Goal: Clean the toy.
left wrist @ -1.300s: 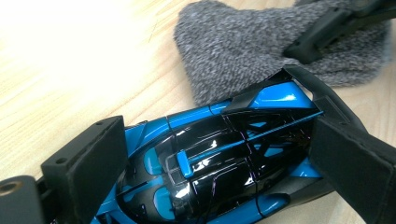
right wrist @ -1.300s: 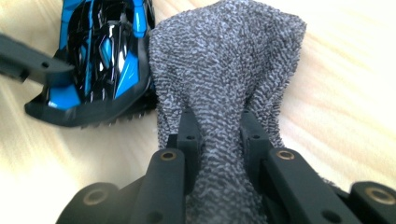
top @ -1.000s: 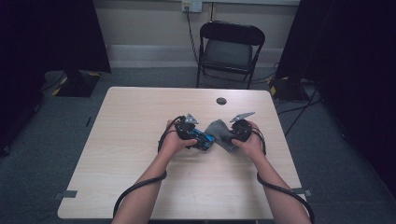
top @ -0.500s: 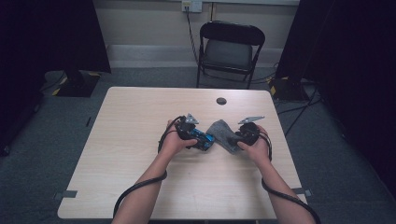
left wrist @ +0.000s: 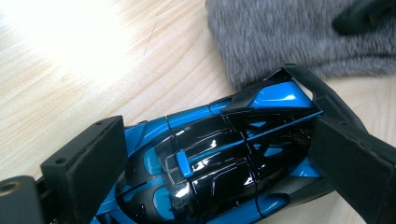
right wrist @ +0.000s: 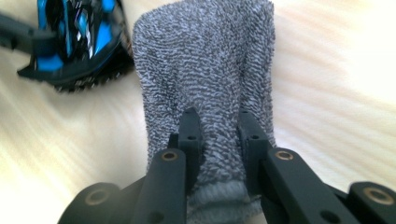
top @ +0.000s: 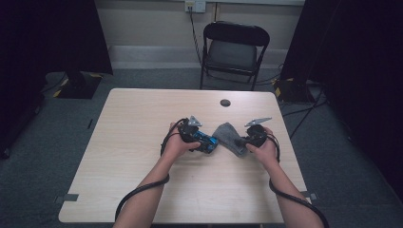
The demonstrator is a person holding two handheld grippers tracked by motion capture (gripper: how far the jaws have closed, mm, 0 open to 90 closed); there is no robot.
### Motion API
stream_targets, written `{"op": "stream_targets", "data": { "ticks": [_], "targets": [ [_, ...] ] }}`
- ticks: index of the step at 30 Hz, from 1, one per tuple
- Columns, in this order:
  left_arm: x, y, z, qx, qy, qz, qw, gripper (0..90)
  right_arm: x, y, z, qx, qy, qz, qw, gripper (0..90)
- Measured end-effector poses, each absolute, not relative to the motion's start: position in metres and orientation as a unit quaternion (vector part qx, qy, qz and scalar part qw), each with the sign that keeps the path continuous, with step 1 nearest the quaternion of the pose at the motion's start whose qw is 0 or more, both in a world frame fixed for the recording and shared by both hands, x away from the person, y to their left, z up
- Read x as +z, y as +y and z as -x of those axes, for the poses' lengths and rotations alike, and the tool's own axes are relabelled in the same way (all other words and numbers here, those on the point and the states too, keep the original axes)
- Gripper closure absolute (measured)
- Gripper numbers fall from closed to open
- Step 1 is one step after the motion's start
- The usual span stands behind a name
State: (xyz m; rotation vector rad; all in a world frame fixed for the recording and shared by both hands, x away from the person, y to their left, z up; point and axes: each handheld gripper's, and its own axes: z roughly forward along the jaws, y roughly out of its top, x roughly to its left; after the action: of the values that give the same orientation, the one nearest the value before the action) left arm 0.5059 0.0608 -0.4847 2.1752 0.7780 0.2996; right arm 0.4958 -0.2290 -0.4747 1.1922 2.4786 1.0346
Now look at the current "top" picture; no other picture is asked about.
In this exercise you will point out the grey tape strip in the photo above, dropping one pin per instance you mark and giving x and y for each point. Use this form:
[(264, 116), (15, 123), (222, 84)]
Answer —
[(69, 197), (312, 195)]

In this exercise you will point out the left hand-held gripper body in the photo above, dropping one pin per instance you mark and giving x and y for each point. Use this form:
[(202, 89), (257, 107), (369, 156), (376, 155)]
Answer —
[(187, 133)]

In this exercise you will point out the dark round table grommet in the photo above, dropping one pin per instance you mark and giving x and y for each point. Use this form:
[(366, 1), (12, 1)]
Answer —
[(225, 103)]

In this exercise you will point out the white wall socket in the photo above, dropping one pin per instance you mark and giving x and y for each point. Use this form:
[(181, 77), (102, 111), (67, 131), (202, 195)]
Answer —
[(199, 5)]

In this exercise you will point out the black stand base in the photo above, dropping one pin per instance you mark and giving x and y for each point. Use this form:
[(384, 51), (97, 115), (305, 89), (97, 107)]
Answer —
[(79, 88), (293, 91)]

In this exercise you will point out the grey sock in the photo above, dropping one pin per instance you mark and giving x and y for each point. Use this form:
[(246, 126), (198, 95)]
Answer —
[(226, 134)]

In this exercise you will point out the person's right hand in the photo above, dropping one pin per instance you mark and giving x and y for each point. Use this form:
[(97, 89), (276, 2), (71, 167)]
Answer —
[(267, 153)]

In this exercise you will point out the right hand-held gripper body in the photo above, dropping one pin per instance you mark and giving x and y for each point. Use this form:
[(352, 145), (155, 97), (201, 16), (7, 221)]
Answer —
[(257, 136)]

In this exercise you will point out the person's left hand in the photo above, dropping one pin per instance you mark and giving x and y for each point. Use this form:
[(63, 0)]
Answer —
[(174, 147)]

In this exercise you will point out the black folding chair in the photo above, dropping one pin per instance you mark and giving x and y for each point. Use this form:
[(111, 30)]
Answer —
[(236, 33)]

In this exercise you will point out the black curtain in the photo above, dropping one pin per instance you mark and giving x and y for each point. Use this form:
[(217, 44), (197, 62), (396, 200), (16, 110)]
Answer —
[(364, 63), (47, 31)]

